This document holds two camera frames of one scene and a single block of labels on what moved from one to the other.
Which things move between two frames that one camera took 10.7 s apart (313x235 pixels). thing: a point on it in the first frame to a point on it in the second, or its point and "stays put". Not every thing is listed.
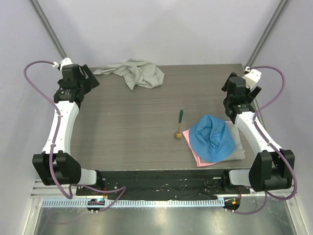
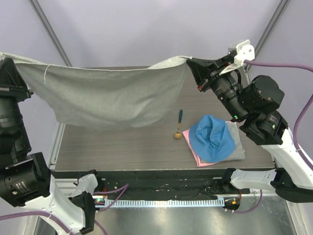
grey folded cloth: [239, 153] stays put
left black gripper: [90, 82] to [11, 79]
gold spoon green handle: [178, 134] stays put
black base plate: [163, 184] stays put
